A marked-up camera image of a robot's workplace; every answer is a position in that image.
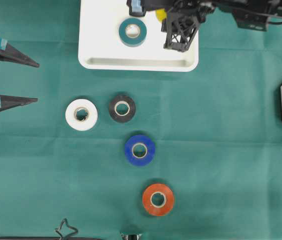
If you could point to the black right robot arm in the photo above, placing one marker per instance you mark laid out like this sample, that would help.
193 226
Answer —
251 14

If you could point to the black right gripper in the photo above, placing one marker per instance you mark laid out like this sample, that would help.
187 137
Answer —
182 22

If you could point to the orange tape roll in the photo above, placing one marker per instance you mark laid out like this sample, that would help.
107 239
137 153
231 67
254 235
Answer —
158 199

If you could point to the white tape roll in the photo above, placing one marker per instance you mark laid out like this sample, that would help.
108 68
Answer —
81 115

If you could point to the green tape roll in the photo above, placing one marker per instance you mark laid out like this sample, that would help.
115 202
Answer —
132 32

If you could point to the black tape roll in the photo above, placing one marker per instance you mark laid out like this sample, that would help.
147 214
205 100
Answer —
122 108

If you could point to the yellow tape roll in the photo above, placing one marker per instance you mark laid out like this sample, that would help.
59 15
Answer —
161 14

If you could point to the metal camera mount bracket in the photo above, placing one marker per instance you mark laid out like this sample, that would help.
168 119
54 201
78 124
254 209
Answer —
126 236

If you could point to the white plastic tray case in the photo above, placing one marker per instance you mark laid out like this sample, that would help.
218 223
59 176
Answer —
100 46

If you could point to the blue tape roll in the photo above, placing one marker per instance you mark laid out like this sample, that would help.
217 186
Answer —
139 150

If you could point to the green table cloth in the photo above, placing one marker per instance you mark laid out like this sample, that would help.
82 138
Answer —
217 132

